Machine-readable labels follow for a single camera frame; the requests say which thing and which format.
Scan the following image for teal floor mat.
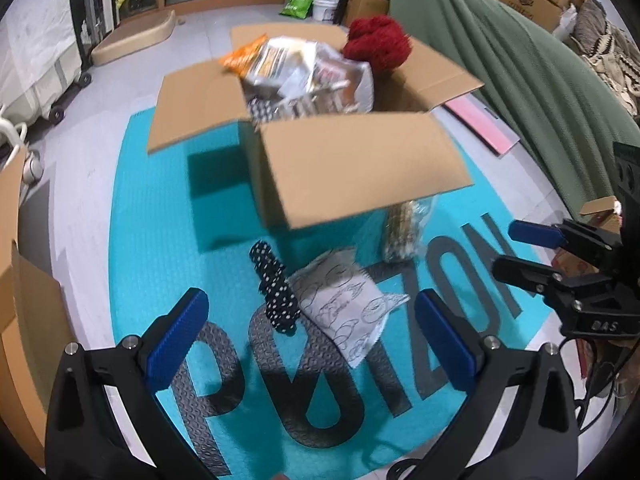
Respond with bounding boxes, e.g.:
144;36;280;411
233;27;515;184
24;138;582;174
109;107;543;478

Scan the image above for patterned knit blanket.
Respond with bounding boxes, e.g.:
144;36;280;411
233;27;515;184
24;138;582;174
569;0;640;117

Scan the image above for clear plastic snack packets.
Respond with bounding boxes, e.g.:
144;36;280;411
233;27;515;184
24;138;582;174
244;36;326;98

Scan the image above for black cable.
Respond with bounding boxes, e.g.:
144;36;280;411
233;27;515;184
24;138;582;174
560;335;640;433

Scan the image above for white patterned paper packet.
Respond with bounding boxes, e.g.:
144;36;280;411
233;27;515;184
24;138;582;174
289;249;412;369

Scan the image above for white covered cart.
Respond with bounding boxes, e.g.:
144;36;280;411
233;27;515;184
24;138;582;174
0;22;85;123

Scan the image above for orange snack packet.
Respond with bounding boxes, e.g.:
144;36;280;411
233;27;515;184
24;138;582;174
219;34;270;77

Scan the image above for clear biscuit packet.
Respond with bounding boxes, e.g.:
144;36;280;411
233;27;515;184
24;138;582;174
381;199;437;264

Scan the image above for black polka-dot hair tie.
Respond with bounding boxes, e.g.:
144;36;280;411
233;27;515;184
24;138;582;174
248;240;302;337

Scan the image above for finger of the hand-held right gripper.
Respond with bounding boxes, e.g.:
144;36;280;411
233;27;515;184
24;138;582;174
507;219;622;262
491;254;583;312

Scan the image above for large cardboard box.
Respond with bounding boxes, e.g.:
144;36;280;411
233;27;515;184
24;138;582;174
146;24;486;232

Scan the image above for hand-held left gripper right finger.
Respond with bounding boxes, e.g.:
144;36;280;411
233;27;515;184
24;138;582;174
414;287;582;480

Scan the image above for white printed snack packet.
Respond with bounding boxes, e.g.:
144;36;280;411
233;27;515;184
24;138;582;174
310;56;375;115

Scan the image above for green snack bag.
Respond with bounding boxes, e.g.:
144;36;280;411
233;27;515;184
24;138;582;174
278;0;322;19

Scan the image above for green sofa cover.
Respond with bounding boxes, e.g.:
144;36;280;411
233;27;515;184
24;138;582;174
389;0;640;213

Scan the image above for red fluffy yarn ball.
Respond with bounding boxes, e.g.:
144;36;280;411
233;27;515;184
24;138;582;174
341;15;414;75

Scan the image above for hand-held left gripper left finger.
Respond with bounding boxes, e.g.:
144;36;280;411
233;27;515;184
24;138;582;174
45;287;212;480

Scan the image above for beige plastic tray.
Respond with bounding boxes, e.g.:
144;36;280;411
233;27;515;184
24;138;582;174
91;9;177;67

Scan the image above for pink flat board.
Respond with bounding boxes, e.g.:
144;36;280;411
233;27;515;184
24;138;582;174
444;96;522;157

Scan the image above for small brown cardboard box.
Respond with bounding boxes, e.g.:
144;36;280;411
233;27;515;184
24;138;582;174
579;198;624;234

